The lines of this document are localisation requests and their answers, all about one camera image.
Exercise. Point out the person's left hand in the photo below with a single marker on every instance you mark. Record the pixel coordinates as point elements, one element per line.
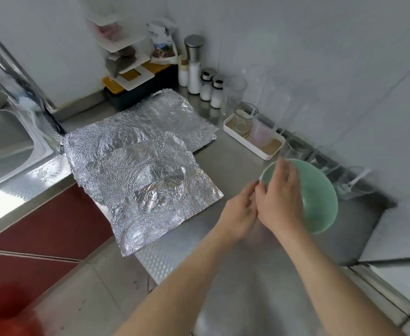
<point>238,217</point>

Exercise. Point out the person's right hand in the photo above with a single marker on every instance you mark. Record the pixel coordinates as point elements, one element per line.
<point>282,203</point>

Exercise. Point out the green bowl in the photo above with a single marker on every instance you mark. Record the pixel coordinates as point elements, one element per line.
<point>320,196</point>

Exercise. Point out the foil-covered bowl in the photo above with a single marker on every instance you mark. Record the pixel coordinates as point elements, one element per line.
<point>149,192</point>

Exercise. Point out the stack of aluminium foil sheets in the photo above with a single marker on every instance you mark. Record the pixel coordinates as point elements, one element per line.
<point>170,112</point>

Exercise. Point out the person's left forearm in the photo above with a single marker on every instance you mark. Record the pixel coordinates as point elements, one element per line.
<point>184,290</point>

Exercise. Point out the person's right forearm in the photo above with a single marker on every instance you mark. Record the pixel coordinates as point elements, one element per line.
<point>331,290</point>

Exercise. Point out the pink translucent cup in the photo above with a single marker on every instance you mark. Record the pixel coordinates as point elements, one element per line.
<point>264,135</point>

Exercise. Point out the white rectangular tray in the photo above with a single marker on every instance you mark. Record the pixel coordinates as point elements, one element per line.
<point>236,133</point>

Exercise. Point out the clear glass cup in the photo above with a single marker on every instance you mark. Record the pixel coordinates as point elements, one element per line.
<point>234,94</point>

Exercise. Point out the white shaker with black lid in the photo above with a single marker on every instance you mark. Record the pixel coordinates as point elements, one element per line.
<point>217,95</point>
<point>207,87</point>

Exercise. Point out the small white tan-capped bottle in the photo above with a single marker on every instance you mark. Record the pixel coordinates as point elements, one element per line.
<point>183,74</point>

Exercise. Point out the tall white steel-capped bottle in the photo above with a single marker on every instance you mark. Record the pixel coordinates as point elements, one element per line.
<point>194,70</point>

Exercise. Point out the colourful snack packet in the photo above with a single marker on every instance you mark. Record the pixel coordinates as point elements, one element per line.
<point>161,44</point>

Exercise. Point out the white corner shelf rack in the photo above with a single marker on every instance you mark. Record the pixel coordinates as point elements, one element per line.
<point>128,56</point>

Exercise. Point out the red kitchen cabinet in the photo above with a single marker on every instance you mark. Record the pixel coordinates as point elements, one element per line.
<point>44,234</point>

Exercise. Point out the stainless steel sink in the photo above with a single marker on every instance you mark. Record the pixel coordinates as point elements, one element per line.
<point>9,150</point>

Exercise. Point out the white dish brush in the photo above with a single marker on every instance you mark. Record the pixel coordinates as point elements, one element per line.
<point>26,102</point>

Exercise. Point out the red plastic bag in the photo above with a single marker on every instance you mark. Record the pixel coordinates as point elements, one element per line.
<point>5,315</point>

